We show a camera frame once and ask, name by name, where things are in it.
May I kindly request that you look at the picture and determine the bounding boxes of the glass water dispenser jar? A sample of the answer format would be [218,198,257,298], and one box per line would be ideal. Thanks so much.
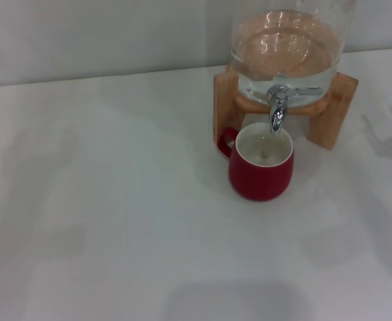
[229,0,346,110]

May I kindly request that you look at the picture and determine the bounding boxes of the chrome faucet tap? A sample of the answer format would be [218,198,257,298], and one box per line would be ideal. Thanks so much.
[266,85,323,134]

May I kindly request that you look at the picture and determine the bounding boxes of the wooden dispenser stand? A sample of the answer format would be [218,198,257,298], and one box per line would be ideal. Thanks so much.
[212,62,359,150]

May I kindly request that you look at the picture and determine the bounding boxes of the red ceramic cup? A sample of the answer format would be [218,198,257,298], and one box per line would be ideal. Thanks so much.
[216,122,296,203]

